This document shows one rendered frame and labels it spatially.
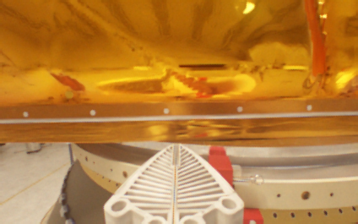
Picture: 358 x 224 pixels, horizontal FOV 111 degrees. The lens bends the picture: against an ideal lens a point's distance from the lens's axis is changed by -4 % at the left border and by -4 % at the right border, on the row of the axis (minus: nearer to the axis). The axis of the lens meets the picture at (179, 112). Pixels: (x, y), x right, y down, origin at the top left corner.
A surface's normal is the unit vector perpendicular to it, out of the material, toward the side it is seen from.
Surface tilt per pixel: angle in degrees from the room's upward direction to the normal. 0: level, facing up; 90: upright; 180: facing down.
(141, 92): 129
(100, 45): 89
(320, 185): 90
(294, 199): 90
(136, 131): 90
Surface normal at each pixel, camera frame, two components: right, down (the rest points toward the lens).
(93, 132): 0.00, 0.11
